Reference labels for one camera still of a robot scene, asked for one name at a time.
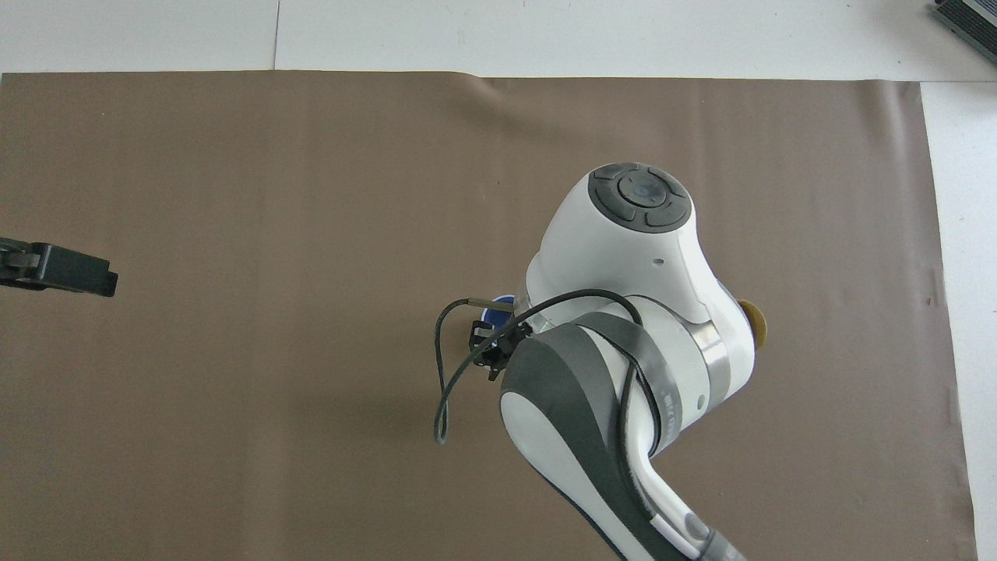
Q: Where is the blue cup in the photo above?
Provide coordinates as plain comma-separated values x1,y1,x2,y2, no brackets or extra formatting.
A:
480,293,517,333

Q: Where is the yellow cup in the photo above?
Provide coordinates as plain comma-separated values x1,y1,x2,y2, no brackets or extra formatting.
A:
737,299,771,348

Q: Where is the grey metal box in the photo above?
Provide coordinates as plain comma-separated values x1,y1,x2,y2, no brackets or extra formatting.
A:
932,0,997,44

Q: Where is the black cable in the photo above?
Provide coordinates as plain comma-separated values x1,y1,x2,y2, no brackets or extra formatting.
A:
433,288,663,499

